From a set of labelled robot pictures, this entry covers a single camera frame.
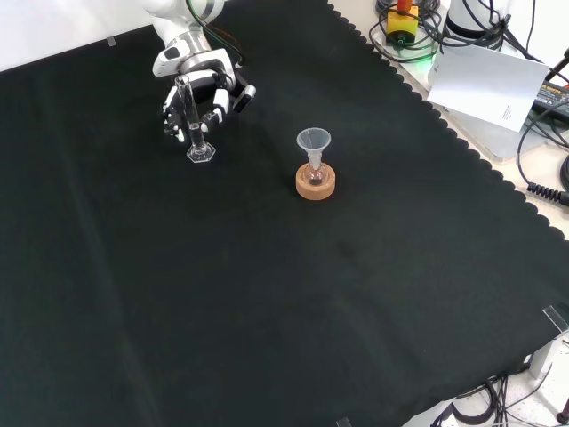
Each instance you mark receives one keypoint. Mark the clear plastic funnel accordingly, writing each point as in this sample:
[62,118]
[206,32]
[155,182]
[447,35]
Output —
[313,140]

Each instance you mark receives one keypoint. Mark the small white box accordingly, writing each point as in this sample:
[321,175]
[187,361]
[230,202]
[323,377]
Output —
[540,358]

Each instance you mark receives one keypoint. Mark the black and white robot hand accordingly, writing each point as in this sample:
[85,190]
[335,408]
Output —
[220,104]

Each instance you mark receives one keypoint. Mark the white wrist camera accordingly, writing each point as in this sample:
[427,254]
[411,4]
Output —
[164,58]

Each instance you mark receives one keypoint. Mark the yellow stop button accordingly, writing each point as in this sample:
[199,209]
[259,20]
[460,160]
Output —
[402,22]

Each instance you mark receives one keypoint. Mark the black power adapter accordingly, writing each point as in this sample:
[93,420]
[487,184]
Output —
[553,95]

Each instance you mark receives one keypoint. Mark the small round-bottom glass flask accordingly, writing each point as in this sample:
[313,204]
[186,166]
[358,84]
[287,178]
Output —
[314,175]

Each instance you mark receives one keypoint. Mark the clear glass graduated cylinder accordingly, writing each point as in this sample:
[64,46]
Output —
[194,133]

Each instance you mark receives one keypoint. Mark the black bench cloth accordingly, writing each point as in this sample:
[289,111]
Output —
[266,289]

